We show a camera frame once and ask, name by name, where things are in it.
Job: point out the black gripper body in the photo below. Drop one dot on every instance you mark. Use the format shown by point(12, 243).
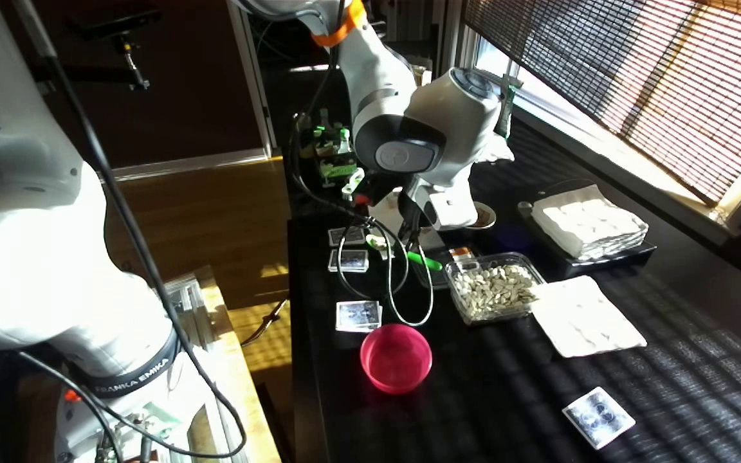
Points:
point(413, 221)

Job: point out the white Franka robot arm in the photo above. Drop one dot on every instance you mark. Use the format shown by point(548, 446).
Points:
point(36, 284)

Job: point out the clear container with grains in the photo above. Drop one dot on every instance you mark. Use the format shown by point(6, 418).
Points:
point(494, 292)

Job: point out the white paper with snacks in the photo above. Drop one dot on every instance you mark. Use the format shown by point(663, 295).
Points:
point(384, 209)

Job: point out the small white device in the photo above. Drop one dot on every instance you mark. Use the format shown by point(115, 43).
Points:
point(353, 182)

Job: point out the pink plastic bowl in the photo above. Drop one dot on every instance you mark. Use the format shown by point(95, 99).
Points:
point(397, 361)

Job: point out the stack of white napkins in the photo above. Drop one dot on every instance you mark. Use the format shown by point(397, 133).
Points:
point(589, 221)

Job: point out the flat white paper napkin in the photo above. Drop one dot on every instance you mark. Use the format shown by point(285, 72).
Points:
point(585, 316)

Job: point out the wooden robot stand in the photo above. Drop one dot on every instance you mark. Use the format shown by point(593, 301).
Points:
point(241, 387)

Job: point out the window blind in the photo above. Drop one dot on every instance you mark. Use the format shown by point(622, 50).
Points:
point(643, 86)

